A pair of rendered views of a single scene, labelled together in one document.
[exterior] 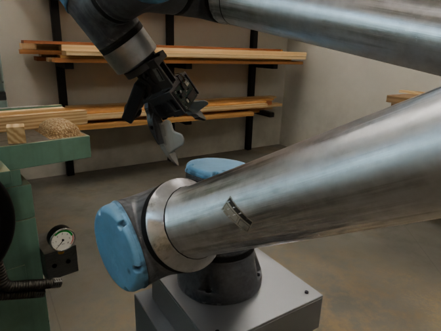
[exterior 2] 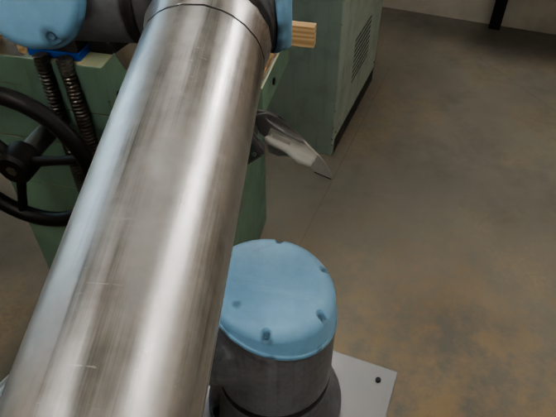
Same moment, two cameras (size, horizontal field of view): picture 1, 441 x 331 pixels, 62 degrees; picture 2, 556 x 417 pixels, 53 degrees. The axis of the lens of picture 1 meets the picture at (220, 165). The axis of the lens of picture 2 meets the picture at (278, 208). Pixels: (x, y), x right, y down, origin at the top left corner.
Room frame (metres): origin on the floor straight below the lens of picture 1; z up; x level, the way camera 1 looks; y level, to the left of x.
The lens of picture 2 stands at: (0.49, -0.33, 1.39)
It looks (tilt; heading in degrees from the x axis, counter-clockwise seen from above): 44 degrees down; 55
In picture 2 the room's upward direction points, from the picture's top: straight up
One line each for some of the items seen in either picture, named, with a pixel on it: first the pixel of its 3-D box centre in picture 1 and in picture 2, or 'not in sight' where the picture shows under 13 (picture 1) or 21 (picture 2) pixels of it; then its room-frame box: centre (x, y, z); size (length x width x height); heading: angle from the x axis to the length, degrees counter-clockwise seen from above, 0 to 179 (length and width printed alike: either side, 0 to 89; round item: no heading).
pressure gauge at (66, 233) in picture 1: (60, 240); not in sight; (0.83, 0.40, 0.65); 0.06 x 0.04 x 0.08; 131
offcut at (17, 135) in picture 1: (16, 133); not in sight; (0.85, 0.49, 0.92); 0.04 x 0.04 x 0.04; 29
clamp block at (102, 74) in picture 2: not in sight; (87, 67); (0.72, 0.55, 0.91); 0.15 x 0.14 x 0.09; 131
